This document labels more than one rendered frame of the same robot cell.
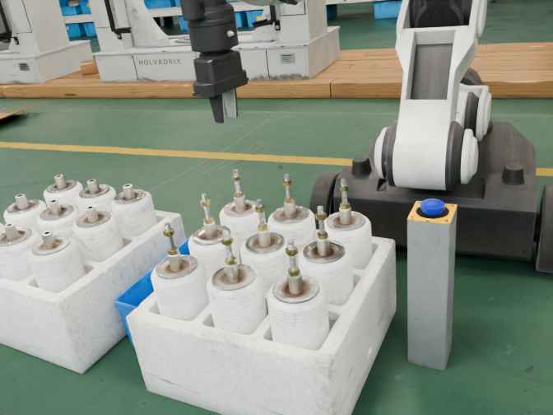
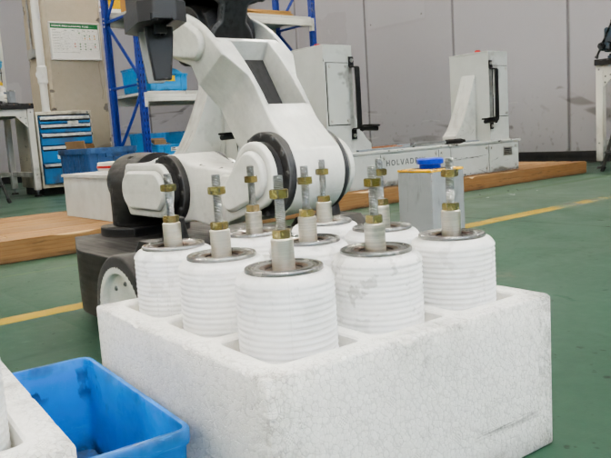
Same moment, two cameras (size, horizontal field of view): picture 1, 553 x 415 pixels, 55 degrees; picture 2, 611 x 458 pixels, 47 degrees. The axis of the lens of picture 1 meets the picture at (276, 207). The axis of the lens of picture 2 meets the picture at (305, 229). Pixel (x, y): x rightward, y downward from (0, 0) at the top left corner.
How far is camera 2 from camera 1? 101 cm
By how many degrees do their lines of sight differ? 64
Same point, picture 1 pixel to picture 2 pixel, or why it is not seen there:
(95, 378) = not seen: outside the picture
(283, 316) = (483, 256)
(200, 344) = (406, 358)
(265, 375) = (488, 359)
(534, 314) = not seen: hidden behind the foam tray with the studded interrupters
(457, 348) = not seen: hidden behind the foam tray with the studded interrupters
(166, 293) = (319, 299)
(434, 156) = (332, 154)
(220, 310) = (405, 290)
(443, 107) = (307, 110)
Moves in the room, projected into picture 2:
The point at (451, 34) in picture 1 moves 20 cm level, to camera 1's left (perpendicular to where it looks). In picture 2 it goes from (262, 48) to (203, 38)
